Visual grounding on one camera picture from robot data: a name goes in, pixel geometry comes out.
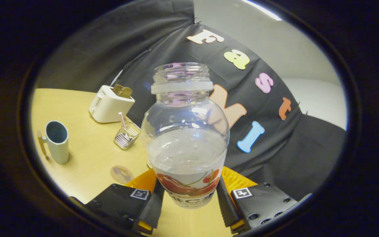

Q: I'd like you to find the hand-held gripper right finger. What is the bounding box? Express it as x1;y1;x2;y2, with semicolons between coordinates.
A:
216;166;299;235

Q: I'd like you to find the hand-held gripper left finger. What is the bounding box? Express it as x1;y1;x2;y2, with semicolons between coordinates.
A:
69;169;166;236

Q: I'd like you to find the round brown coaster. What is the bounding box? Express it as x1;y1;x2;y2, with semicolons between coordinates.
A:
110;165;135;185

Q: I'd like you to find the clear plastic juice bottle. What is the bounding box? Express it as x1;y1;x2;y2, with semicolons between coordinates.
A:
140;63;230;209

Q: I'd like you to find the pale cup with handle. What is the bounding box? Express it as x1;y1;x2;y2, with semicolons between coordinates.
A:
37;120;70;165

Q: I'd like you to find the wooden table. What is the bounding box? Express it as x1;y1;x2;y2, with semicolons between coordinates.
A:
30;88;236;237

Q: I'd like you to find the pink striped straw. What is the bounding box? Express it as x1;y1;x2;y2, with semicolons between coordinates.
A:
118;112;128;130

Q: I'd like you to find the white toaster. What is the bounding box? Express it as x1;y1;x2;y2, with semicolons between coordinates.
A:
89;85;136;123

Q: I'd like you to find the brown toast slice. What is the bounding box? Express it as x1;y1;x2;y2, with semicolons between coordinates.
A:
112;84;133;98

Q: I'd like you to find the small wire basket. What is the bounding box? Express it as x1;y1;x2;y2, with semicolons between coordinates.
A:
114;122;141;150

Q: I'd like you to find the toaster power cable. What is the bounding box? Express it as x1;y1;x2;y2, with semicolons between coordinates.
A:
111;69;123;87

